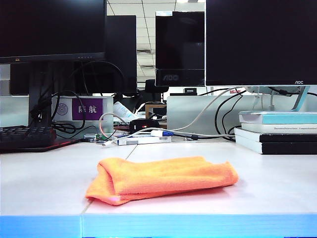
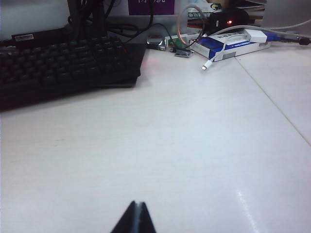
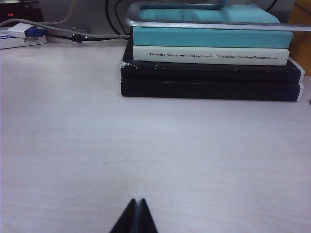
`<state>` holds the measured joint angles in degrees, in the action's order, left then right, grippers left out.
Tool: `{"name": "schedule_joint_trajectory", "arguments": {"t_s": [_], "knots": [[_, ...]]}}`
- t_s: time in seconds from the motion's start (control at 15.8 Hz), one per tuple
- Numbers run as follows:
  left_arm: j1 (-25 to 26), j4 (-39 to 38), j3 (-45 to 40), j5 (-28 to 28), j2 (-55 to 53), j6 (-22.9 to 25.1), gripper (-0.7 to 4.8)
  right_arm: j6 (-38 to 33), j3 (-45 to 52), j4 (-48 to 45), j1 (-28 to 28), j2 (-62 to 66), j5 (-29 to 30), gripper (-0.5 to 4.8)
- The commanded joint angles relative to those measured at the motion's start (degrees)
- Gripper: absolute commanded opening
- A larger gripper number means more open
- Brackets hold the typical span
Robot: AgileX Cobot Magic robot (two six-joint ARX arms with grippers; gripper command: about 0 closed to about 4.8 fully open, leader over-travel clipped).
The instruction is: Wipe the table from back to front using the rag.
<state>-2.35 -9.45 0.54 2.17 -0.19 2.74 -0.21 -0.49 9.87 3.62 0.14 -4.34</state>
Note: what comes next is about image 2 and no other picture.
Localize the purple printed card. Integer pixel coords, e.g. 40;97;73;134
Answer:
128;0;175;16

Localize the black computer keyboard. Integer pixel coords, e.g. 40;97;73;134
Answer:
0;33;147;113

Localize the white rectangular adapter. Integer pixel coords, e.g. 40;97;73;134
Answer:
243;29;268;44

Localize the small silver cylinder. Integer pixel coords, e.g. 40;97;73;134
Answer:
146;34;168;51

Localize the long grey cable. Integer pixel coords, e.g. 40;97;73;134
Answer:
217;18;311;37

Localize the white lightning charging cable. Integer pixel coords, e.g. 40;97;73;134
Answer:
201;31;251;72

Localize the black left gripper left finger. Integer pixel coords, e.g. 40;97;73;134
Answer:
110;200;138;233

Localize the grey metal panel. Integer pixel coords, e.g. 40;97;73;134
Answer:
260;0;311;29

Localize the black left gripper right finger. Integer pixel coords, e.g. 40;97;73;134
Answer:
138;202;156;233

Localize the blue and white box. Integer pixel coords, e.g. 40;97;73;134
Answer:
190;28;272;62

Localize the small grey connector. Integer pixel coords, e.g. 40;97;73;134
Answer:
174;47;194;59

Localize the black cable with ferrite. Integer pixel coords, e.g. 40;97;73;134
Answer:
281;32;311;47

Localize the black device with red light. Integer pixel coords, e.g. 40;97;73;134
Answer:
208;9;250;34

